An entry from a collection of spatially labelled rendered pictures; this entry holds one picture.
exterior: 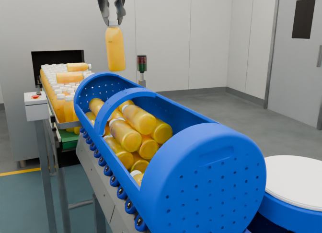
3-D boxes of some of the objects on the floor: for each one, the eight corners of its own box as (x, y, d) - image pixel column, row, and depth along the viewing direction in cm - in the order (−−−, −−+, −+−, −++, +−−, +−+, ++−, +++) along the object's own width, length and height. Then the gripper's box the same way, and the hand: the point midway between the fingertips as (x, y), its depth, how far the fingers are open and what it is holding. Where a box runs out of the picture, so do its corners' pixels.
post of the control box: (55, 273, 169) (33, 116, 140) (54, 269, 172) (33, 114, 144) (62, 271, 171) (41, 115, 142) (61, 266, 174) (41, 113, 145)
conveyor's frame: (71, 288, 160) (53, 142, 134) (47, 166, 301) (36, 83, 275) (148, 259, 180) (145, 127, 154) (91, 157, 321) (85, 79, 295)
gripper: (99, -41, 86) (104, 29, 96) (133, -40, 91) (134, 27, 101) (91, -41, 93) (96, 25, 103) (122, -40, 98) (125, 23, 108)
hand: (112, 21), depth 103 cm, fingers closed on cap, 4 cm apart
